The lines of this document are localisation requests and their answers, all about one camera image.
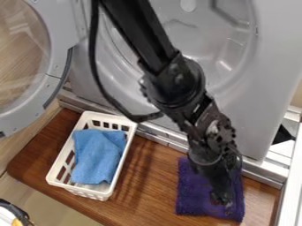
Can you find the white plastic basket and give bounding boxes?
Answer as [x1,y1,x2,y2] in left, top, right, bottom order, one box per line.
[44,110,140,202]

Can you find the washing machine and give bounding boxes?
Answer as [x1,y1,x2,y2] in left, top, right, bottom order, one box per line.
[0,0,302,190]

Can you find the purple cloth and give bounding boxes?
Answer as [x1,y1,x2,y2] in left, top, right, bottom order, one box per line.
[174,156,247,223]

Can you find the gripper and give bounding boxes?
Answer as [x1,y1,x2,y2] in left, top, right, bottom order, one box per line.
[180,98,245,181]

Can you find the blue cloth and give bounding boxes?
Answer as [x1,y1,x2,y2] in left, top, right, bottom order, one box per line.
[69,128,129,185]

